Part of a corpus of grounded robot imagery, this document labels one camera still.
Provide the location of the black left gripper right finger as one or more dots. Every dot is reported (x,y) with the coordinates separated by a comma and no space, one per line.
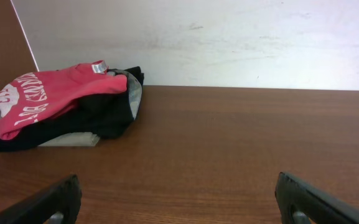
(300,202)

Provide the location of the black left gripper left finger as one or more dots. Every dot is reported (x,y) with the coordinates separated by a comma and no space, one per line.
(62,198)

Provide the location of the black folded garment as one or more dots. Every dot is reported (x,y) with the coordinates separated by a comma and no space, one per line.
(105,115)

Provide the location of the red printed t-shirt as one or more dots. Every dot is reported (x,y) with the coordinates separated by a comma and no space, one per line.
(36,96)

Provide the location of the grey folded garment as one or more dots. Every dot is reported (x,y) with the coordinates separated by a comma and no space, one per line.
(72,139)

